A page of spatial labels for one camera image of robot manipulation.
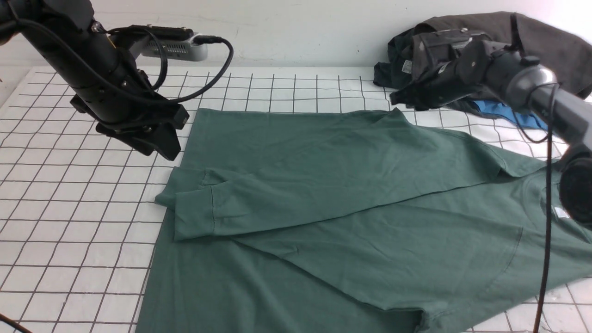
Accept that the green long-sleeve top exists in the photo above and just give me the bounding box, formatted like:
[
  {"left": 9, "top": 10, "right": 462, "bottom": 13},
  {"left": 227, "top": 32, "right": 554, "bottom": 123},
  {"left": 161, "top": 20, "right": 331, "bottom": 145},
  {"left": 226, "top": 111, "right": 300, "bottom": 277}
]
[{"left": 135, "top": 107, "right": 592, "bottom": 333}]

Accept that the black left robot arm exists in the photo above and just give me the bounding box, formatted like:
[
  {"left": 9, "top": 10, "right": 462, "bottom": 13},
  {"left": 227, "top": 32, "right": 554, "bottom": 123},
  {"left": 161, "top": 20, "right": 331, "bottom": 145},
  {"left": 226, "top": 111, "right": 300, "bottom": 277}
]
[{"left": 1, "top": 0, "right": 189, "bottom": 160}]

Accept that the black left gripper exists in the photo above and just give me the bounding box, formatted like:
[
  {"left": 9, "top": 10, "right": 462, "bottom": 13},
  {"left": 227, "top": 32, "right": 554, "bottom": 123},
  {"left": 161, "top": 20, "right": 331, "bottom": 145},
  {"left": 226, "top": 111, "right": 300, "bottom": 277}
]
[{"left": 70, "top": 88, "right": 189, "bottom": 161}]

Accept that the white grid-pattern tablecloth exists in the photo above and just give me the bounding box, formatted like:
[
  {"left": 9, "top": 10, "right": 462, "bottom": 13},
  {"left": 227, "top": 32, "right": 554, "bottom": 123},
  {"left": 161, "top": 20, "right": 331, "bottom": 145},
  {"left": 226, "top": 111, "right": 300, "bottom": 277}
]
[{"left": 0, "top": 65, "right": 591, "bottom": 333}]

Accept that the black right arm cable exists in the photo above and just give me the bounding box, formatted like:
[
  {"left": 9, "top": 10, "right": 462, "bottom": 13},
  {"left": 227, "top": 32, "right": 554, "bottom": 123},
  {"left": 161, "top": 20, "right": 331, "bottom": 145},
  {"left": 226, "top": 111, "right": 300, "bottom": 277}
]
[{"left": 511, "top": 14, "right": 560, "bottom": 333}]

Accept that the dark grey garment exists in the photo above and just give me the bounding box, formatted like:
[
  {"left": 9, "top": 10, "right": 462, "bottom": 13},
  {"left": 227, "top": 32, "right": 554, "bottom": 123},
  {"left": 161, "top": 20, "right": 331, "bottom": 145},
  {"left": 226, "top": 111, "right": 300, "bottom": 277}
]
[{"left": 373, "top": 12, "right": 592, "bottom": 99}]

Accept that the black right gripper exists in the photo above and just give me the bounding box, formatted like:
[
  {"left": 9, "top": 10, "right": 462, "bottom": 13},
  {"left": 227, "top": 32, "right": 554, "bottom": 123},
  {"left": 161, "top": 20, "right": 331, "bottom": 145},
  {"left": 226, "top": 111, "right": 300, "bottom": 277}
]
[{"left": 390, "top": 28, "right": 498, "bottom": 111}]

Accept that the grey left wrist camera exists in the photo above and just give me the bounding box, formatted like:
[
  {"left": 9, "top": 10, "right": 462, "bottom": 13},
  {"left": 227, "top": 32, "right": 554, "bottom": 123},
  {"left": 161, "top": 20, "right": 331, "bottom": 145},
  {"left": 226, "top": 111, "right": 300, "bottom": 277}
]
[{"left": 147, "top": 25, "right": 208, "bottom": 62}]

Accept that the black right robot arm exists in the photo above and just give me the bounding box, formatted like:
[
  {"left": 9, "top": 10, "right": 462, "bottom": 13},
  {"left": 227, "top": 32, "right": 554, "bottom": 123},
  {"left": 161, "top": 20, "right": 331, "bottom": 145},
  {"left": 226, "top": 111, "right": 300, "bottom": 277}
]
[{"left": 390, "top": 38, "right": 592, "bottom": 229}]

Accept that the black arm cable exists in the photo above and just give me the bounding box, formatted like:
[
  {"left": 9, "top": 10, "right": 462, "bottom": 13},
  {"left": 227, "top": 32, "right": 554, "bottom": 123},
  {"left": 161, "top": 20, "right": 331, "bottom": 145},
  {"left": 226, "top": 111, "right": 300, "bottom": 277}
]
[
  {"left": 0, "top": 18, "right": 234, "bottom": 105},
  {"left": 511, "top": 14, "right": 560, "bottom": 333}
]

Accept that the blue garment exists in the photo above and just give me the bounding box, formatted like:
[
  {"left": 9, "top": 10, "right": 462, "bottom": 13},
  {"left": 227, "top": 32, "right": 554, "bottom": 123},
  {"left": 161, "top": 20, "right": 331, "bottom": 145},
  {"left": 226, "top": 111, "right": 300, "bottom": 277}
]
[{"left": 472, "top": 100, "right": 548, "bottom": 130}]

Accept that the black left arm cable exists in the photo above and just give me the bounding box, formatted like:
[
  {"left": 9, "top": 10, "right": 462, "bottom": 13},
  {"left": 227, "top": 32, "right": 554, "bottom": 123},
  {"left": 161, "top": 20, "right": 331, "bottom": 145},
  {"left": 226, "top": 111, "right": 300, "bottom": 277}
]
[{"left": 0, "top": 18, "right": 234, "bottom": 105}]

